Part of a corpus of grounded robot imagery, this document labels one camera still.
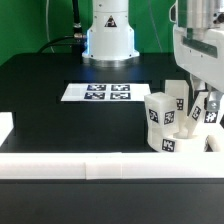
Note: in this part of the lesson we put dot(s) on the white sheet with tags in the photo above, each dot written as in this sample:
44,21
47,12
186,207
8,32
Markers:
105,92

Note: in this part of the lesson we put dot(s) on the white left fence rail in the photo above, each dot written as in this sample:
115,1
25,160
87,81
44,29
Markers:
6,125

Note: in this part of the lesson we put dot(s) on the white fence rail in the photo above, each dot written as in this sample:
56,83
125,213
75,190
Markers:
93,166
6,125

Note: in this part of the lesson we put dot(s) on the white front fence rail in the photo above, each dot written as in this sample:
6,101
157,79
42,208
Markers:
93,166

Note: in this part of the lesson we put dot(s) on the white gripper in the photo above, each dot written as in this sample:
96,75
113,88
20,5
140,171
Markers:
204,60

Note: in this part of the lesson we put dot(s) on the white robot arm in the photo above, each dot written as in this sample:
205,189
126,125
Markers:
110,39

